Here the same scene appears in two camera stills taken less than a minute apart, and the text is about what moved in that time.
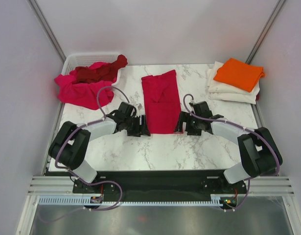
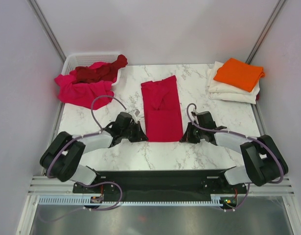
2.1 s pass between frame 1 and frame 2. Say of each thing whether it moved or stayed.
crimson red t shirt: moved
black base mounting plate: stayed
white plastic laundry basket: stayed
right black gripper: moved
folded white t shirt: stayed
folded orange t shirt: stayed
